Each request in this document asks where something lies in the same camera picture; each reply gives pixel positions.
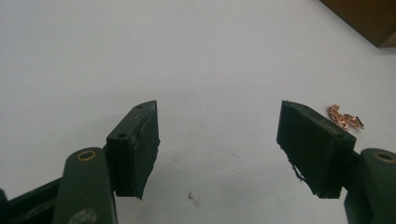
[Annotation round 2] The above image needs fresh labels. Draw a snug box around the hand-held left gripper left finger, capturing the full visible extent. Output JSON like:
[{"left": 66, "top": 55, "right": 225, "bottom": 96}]
[{"left": 106, "top": 100, "right": 162, "bottom": 201}]

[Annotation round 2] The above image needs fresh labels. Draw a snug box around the brown wooden box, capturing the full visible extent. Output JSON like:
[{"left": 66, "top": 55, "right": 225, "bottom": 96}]
[{"left": 318, "top": 0, "right": 396, "bottom": 49}]

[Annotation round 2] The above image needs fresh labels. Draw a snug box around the rose gold chain bracelet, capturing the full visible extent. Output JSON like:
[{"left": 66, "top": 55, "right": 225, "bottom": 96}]
[{"left": 327, "top": 104, "right": 365, "bottom": 132}]

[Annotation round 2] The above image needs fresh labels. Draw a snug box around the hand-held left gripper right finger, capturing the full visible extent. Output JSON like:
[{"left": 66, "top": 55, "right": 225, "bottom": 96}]
[{"left": 276, "top": 100, "right": 358, "bottom": 200}]

